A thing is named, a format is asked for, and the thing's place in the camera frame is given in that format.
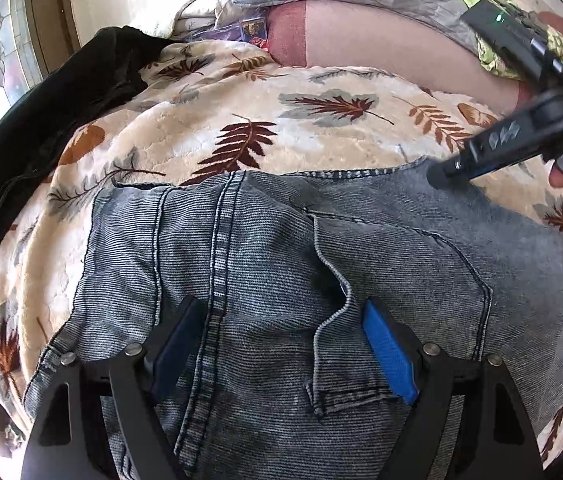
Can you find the colourful printed packet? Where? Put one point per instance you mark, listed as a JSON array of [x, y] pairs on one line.
[[251, 28]]

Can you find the grey-blue denim pants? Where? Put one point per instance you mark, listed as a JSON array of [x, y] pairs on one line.
[[261, 260]]

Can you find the cream pillow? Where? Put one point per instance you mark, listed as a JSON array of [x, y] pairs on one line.
[[201, 15]]

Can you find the cream leaf-print blanket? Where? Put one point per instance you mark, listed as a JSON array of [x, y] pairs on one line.
[[311, 135]]

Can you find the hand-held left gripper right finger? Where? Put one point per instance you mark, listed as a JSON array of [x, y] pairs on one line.
[[390, 355]]

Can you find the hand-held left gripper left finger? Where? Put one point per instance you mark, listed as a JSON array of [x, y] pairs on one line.
[[177, 347]]

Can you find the black garment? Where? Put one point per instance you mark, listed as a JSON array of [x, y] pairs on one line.
[[36, 135]]

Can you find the pink bolster pillow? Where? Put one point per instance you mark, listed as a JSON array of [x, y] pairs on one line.
[[386, 45]]

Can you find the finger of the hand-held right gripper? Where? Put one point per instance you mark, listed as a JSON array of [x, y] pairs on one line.
[[449, 172]]

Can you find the green patterned cloth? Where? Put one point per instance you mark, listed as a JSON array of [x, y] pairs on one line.
[[499, 60]]

